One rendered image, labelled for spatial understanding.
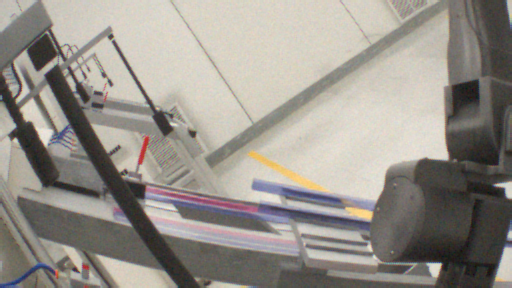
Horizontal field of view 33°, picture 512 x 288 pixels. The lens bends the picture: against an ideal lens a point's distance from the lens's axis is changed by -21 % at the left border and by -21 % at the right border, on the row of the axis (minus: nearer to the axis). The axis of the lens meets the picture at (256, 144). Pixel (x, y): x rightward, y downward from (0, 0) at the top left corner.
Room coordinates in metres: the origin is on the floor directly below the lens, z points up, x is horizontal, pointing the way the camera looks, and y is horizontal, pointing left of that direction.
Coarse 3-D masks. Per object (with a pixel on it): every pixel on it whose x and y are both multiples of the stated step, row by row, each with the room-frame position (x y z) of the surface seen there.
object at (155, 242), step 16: (48, 80) 0.37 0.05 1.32; (64, 80) 0.37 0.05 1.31; (64, 96) 0.37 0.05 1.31; (64, 112) 0.37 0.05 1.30; (80, 112) 0.37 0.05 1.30; (80, 128) 0.37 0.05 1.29; (80, 144) 0.37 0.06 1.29; (96, 144) 0.37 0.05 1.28; (96, 160) 0.37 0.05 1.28; (112, 176) 0.37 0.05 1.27; (112, 192) 0.37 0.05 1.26; (128, 192) 0.37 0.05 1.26; (128, 208) 0.37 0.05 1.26; (144, 224) 0.37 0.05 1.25; (144, 240) 0.37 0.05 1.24; (160, 240) 0.37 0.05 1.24; (160, 256) 0.37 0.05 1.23; (176, 256) 0.37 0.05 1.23; (176, 272) 0.37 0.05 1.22
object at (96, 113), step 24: (24, 72) 5.31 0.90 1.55; (24, 96) 4.96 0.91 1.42; (48, 96) 4.94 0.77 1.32; (48, 120) 5.29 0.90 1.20; (96, 120) 4.99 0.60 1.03; (120, 120) 5.00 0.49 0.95; (144, 120) 5.02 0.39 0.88; (168, 120) 5.63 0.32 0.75; (192, 144) 4.98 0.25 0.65; (216, 192) 5.72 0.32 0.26; (72, 264) 5.02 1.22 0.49; (120, 264) 4.96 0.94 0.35
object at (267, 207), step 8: (264, 200) 1.04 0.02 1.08; (264, 208) 1.03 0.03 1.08; (272, 208) 1.03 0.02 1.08; (280, 208) 1.03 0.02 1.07; (288, 208) 1.03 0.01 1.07; (296, 208) 1.04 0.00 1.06; (304, 208) 1.04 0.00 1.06; (280, 216) 1.03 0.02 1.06; (288, 216) 1.03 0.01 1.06; (296, 216) 1.03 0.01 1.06; (304, 216) 1.03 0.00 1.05; (312, 216) 1.03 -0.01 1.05; (320, 216) 1.03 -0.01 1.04; (328, 216) 1.03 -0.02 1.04; (336, 216) 1.03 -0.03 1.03; (344, 216) 1.03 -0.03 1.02; (352, 216) 1.04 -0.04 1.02; (344, 224) 1.03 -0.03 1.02; (352, 224) 1.03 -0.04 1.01; (360, 224) 1.03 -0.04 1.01; (368, 224) 1.03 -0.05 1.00
